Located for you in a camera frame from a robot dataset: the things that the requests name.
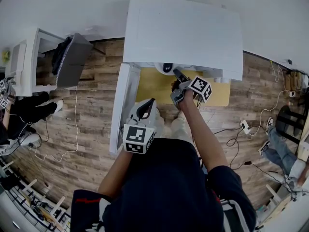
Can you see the white power strip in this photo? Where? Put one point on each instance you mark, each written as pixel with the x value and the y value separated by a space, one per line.
pixel 245 127

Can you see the white desk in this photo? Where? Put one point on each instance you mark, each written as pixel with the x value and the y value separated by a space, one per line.
pixel 31 64

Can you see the person's right forearm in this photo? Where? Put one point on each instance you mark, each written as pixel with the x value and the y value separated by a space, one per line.
pixel 205 134

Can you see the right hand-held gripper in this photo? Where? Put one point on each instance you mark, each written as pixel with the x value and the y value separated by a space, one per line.
pixel 200 87

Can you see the grey keyboard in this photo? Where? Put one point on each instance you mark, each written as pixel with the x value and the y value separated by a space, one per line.
pixel 18 57

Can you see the white round plate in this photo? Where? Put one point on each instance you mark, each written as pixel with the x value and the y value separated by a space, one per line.
pixel 158 68

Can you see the black garment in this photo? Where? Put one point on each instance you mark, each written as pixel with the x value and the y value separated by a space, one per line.
pixel 60 57

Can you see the dark grey chair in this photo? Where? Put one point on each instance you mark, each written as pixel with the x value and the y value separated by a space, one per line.
pixel 74 59

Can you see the wooden frame rack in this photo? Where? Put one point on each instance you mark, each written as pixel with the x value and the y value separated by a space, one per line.
pixel 31 185

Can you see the low wooden table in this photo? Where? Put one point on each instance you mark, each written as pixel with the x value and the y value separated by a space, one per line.
pixel 154 86

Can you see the brown cardboard box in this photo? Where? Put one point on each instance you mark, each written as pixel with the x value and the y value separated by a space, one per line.
pixel 293 81

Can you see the purple eggplant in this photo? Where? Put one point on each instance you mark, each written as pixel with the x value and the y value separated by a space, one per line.
pixel 167 68

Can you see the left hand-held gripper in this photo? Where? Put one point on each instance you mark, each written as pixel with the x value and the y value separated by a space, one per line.
pixel 135 134

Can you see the black wall charger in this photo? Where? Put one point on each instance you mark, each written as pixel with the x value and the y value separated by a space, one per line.
pixel 289 62

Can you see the yellow-green object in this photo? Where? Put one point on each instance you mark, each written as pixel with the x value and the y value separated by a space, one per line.
pixel 5 56

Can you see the person's left forearm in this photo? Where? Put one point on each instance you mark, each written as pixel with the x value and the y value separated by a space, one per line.
pixel 113 178

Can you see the person's right hand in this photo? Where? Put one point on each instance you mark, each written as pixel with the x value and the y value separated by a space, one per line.
pixel 174 86

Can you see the black round stool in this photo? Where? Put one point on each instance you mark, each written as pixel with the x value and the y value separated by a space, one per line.
pixel 288 122

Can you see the white microwave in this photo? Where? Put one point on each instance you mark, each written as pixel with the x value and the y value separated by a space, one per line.
pixel 183 33

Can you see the person's dark jacket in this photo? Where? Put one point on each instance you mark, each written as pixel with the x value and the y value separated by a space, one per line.
pixel 169 190

